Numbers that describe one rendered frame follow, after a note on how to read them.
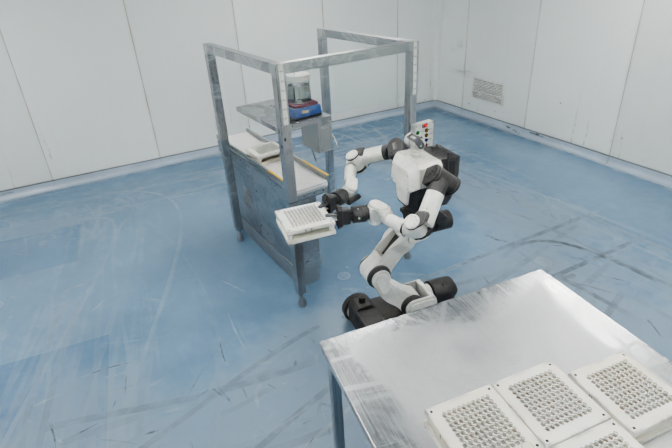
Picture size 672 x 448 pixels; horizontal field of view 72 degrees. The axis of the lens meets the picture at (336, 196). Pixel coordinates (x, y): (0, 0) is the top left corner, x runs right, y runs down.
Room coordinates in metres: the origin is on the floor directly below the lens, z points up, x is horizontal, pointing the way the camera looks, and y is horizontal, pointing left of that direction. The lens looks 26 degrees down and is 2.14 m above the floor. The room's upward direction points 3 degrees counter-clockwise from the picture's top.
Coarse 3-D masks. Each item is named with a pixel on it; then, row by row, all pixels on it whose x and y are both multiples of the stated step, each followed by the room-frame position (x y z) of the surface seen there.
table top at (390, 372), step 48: (528, 288) 1.63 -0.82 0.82; (336, 336) 1.40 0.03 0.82; (384, 336) 1.38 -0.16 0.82; (432, 336) 1.37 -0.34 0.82; (480, 336) 1.36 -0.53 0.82; (528, 336) 1.34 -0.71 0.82; (576, 336) 1.33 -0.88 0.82; (624, 336) 1.31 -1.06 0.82; (384, 384) 1.15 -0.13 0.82; (432, 384) 1.14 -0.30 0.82; (480, 384) 1.13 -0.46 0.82; (384, 432) 0.97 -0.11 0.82
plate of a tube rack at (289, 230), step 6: (306, 204) 2.18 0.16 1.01; (312, 204) 2.18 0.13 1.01; (318, 204) 2.17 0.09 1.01; (282, 210) 2.13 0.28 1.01; (312, 210) 2.11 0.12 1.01; (324, 210) 2.10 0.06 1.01; (276, 216) 2.10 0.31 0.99; (282, 216) 2.07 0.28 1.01; (312, 216) 2.05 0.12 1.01; (324, 216) 2.04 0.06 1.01; (282, 222) 2.01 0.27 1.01; (288, 222) 2.00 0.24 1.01; (300, 222) 1.99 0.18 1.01; (312, 222) 1.99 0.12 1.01; (318, 222) 1.98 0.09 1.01; (324, 222) 1.98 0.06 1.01; (330, 222) 1.98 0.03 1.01; (288, 228) 1.94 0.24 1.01; (294, 228) 1.94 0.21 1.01; (300, 228) 1.94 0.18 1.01; (306, 228) 1.93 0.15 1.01; (312, 228) 1.94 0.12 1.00; (318, 228) 1.95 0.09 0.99; (288, 234) 1.90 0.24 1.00; (294, 234) 1.91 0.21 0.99
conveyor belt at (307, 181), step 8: (232, 136) 3.82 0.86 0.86; (240, 136) 3.81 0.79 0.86; (248, 136) 3.80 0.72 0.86; (232, 144) 3.62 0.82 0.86; (240, 144) 3.61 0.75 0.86; (248, 144) 3.59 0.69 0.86; (256, 144) 3.58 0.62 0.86; (272, 168) 3.06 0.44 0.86; (280, 168) 3.05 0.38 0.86; (296, 168) 3.04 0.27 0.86; (304, 168) 3.03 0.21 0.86; (280, 176) 2.91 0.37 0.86; (296, 176) 2.90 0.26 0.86; (304, 176) 2.89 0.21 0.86; (312, 176) 2.88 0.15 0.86; (296, 184) 2.77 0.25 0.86; (304, 184) 2.76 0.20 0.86; (312, 184) 2.76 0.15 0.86; (320, 184) 2.77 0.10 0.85; (304, 192) 2.70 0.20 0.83
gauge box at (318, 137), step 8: (328, 120) 2.80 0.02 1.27; (304, 128) 2.90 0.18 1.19; (312, 128) 2.81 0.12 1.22; (320, 128) 2.77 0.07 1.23; (328, 128) 2.80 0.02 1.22; (304, 136) 2.91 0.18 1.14; (312, 136) 2.82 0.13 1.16; (320, 136) 2.77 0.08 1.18; (328, 136) 2.80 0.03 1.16; (304, 144) 2.92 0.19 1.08; (312, 144) 2.82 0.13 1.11; (320, 144) 2.76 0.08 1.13; (328, 144) 2.80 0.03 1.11; (320, 152) 2.76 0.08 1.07
